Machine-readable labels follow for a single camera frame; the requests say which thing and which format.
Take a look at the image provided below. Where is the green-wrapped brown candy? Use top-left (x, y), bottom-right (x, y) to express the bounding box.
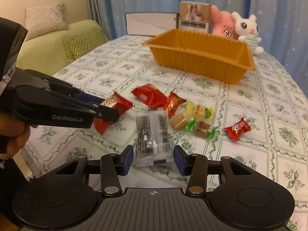
top-left (185, 118), bottom-right (218, 140)

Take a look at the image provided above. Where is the clear black snack packet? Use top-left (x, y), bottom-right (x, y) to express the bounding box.
top-left (135, 110), bottom-right (173, 167)

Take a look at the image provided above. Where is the tan clear-wrapped candy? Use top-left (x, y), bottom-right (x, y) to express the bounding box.
top-left (171, 113), bottom-right (188, 130)

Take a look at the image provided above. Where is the red star candy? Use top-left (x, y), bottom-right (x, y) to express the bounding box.
top-left (224, 117), bottom-right (252, 141)

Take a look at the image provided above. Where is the large red candy packet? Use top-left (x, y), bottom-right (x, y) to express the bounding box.
top-left (131, 84), bottom-right (167, 109)

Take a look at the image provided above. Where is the yellow candy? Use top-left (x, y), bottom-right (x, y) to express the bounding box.
top-left (184, 102), bottom-right (213, 120)

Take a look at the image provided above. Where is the red gold candy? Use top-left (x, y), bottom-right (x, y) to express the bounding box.
top-left (163, 92), bottom-right (186, 117)

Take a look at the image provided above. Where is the orange plastic tray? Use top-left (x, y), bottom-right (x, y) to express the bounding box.
top-left (141, 29), bottom-right (256, 85)

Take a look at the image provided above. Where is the left hand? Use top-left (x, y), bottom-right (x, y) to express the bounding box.
top-left (1, 112), bottom-right (38, 158)

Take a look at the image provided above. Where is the green sofa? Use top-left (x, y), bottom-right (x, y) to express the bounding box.
top-left (17, 20), bottom-right (102, 75)

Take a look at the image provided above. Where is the green zigzag cushion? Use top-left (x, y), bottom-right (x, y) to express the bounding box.
top-left (63, 28), bottom-right (108, 64)

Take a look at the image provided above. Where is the beige cushion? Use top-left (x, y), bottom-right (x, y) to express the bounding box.
top-left (25, 3), bottom-right (69, 41)

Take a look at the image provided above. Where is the floral tablecloth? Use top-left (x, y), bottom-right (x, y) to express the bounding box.
top-left (21, 36), bottom-right (307, 230)

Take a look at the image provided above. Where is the white green carton box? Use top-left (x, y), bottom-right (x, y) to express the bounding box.
top-left (125, 12), bottom-right (178, 37)

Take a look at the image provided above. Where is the brown humidifier box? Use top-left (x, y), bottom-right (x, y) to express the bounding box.
top-left (177, 1), bottom-right (211, 33)

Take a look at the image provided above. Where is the pink starfish plush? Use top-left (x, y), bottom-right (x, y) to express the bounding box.
top-left (210, 5), bottom-right (238, 40)

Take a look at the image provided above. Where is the white bunny plush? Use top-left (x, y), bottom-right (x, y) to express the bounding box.
top-left (231, 12), bottom-right (264, 54)

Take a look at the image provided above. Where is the blue star curtain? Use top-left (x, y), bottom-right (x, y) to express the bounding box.
top-left (88, 0), bottom-right (307, 91)

